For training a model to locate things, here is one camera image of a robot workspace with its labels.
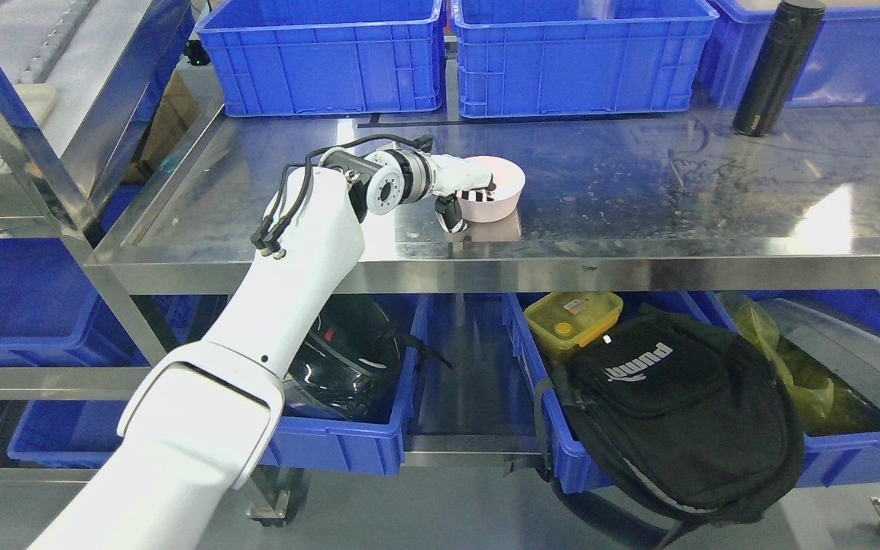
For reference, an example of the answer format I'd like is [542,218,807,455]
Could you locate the blue crate left middle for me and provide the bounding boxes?
[0,183,143,367]

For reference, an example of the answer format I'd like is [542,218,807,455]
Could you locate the steel shelf rack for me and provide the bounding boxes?
[82,60,880,535]

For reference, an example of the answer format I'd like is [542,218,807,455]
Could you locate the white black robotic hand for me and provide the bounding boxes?
[427,154,493,234]

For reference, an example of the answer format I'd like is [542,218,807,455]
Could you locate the blue crate with backpack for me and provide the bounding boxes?
[500,291,710,494]

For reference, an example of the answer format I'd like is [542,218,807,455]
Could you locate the pink ikea bowl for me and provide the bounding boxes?
[458,156,526,223]

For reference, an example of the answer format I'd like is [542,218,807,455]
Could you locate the blue crate top right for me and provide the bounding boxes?
[696,1,880,108]

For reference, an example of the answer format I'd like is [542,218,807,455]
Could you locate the yellow lunch box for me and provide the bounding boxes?
[523,291,624,364]

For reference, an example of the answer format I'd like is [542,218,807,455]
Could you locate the black puma backpack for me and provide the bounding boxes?
[534,304,804,549]

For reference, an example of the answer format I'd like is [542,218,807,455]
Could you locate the blue crate with helmet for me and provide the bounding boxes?
[260,295,429,476]

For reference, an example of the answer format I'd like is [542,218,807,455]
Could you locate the blue crate lower right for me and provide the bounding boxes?
[688,290,880,490]

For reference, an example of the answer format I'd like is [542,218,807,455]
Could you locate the black helmet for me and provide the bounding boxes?
[283,295,451,422]

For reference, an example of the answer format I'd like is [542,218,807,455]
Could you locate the blue crate top middle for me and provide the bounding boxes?
[451,1,719,119]

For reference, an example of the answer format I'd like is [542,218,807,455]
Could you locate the steel side rack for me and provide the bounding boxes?
[0,0,204,490]

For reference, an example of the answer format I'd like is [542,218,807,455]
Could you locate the black thermos bottle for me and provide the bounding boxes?
[731,1,827,138]

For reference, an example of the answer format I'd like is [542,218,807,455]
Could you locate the blue crate top left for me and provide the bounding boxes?
[196,1,446,116]

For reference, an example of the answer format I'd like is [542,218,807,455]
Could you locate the yellow plastic bag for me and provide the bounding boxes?
[716,291,880,436]

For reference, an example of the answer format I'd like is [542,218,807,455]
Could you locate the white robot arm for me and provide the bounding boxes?
[31,141,441,549]

